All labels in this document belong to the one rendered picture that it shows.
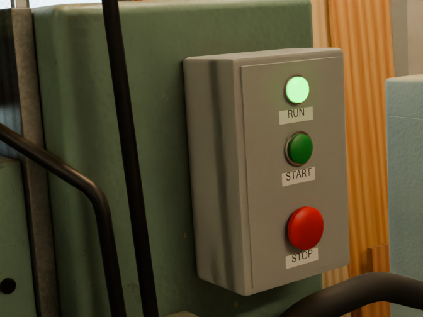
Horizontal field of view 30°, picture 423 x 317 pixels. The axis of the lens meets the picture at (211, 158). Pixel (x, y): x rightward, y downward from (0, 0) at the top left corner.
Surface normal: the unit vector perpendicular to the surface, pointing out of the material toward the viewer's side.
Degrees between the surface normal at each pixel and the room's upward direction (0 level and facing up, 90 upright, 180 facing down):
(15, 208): 90
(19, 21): 90
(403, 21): 90
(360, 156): 87
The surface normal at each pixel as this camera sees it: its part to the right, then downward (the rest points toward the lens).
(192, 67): -0.81, 0.15
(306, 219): 0.51, -0.04
